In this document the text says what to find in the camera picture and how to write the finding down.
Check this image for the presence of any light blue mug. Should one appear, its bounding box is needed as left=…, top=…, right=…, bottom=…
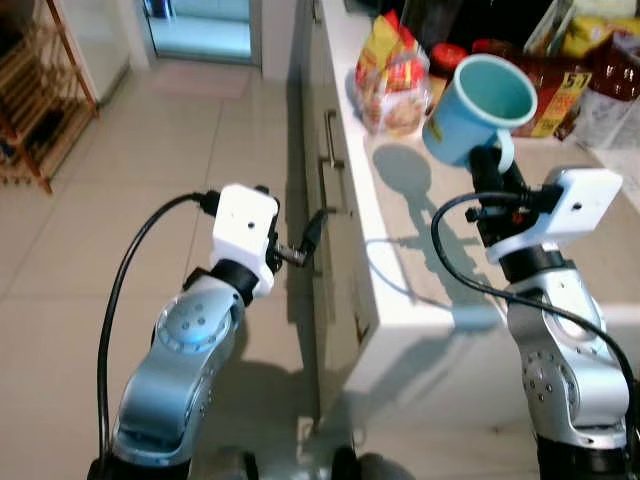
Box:
left=421, top=54, right=540, bottom=177

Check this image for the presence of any red printed carton box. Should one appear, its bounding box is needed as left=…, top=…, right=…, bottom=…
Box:
left=498, top=55, right=594, bottom=140

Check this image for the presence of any red lidded jar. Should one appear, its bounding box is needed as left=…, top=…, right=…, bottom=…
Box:
left=431, top=42, right=470, bottom=79

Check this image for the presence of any yellow red snack bag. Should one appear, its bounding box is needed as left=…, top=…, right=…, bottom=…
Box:
left=354, top=11, right=434, bottom=139

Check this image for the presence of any pale pink floor mat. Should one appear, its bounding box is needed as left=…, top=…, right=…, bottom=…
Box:
left=148, top=64, right=253, bottom=100

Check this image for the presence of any pack of red drink bottles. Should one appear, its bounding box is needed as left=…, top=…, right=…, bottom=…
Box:
left=574, top=30, right=640, bottom=152

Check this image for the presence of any white kitchen counter cabinet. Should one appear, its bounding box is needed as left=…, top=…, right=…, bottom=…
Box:
left=298, top=0, right=640, bottom=423

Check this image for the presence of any yellow plastic bag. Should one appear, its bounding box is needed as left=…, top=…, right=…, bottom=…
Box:
left=560, top=14, right=640, bottom=59

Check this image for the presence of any glass door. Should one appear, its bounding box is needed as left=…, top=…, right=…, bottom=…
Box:
left=142, top=0, right=257, bottom=64

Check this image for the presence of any wooden shelf rack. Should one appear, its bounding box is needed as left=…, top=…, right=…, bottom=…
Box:
left=0, top=0, right=100, bottom=195

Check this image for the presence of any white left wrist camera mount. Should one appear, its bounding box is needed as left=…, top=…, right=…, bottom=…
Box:
left=211, top=183, right=282, bottom=300

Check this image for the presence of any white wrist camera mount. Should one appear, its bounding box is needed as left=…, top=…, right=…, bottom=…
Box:
left=486, top=167, right=625, bottom=267
left=211, top=183, right=282, bottom=300

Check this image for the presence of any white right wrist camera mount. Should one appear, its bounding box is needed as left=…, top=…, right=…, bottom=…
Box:
left=486, top=167, right=625, bottom=267

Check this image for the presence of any metal cabinet handle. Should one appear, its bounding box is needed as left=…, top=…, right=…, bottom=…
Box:
left=320, top=107, right=348, bottom=217

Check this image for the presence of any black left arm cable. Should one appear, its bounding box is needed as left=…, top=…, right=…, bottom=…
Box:
left=96, top=190, right=223, bottom=473

